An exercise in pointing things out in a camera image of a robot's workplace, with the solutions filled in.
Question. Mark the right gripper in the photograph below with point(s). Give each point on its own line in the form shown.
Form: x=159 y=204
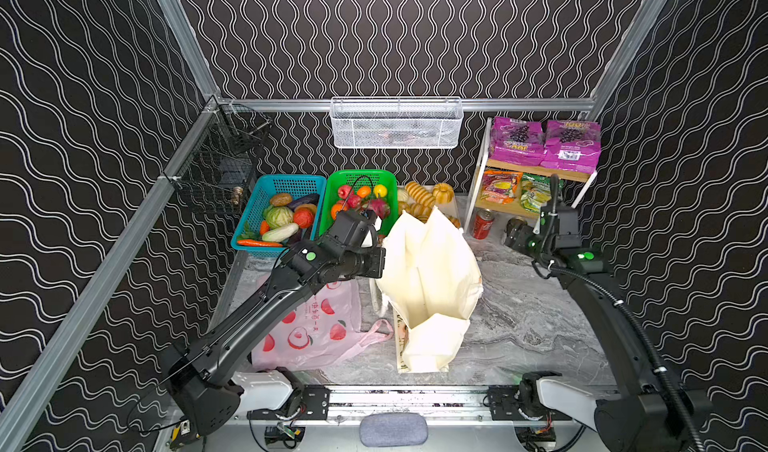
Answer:
x=553 y=213

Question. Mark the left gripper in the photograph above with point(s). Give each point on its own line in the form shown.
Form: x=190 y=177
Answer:
x=372 y=261

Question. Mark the red cola can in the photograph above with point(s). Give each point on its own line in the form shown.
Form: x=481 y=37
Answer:
x=483 y=222

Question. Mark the orange blackcurrant snack bag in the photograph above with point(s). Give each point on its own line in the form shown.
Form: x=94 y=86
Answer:
x=500 y=186

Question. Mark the floral canvas tote bag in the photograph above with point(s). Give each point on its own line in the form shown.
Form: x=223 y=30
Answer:
x=433 y=283

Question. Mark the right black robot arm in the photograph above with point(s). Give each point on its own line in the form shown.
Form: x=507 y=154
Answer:
x=650 y=408

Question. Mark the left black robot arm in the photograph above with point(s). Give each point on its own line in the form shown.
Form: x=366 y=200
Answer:
x=199 y=375

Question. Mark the green apple tea snack bag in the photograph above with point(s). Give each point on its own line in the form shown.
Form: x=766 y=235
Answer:
x=535 y=192

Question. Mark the pink dragon fruit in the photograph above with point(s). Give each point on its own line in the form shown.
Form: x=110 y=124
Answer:
x=380 y=207

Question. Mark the orange fruit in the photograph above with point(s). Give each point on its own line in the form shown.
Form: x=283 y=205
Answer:
x=338 y=207

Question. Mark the striped long bread middle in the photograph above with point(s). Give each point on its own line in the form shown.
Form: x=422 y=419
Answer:
x=454 y=220

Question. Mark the striped long bread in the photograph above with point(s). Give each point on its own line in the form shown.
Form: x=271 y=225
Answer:
x=420 y=194
x=454 y=220

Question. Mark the white bread tray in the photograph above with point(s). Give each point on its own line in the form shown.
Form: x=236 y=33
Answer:
x=450 y=208

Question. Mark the yellow lemon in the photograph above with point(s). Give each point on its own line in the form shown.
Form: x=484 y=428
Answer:
x=380 y=191

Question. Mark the braided golden bread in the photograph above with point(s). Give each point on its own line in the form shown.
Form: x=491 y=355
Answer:
x=419 y=211

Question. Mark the red apple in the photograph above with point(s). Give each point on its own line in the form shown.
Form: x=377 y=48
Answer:
x=345 y=191

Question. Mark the pink peach plastic bag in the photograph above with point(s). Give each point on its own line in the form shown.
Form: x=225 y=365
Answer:
x=323 y=331

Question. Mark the red tomato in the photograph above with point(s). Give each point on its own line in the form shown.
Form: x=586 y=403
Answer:
x=304 y=217

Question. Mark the purple eggplant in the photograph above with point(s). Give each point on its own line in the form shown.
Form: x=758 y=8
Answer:
x=312 y=199

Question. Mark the striped long bread back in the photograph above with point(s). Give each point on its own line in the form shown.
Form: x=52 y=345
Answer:
x=420 y=194

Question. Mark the yellow pumpkin shaped bread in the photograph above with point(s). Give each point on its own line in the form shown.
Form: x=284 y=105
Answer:
x=443 y=193

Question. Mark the white radish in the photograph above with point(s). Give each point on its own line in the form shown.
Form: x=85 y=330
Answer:
x=281 y=233

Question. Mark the green plastic basket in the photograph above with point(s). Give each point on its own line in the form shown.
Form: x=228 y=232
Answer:
x=358 y=178

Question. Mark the purple snack bag left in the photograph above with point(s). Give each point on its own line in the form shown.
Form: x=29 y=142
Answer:
x=517 y=142

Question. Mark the purple snack bag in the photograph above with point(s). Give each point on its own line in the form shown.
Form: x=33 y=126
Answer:
x=517 y=142
x=572 y=145

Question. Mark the teal plastic basket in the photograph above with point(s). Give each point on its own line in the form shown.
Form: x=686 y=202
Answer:
x=252 y=224

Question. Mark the green cabbage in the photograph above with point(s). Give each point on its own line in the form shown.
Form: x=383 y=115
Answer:
x=277 y=216

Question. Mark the purple snack bag right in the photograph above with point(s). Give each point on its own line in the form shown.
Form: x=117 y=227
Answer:
x=572 y=145

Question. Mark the brown potato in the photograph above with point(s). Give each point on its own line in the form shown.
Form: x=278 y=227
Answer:
x=281 y=199

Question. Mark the orange carrot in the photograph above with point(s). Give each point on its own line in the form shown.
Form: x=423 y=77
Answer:
x=249 y=242

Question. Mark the grey padded cushion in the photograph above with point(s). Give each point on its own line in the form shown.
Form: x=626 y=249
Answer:
x=394 y=429

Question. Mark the yellow tape measure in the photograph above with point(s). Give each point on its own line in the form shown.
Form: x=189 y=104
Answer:
x=182 y=434

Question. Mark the white wire wall basket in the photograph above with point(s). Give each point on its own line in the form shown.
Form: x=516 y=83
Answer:
x=409 y=122

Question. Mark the metal base rail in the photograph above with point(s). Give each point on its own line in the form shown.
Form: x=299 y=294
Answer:
x=449 y=405

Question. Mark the black wire wall basket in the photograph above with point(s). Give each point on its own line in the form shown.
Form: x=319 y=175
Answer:
x=217 y=177

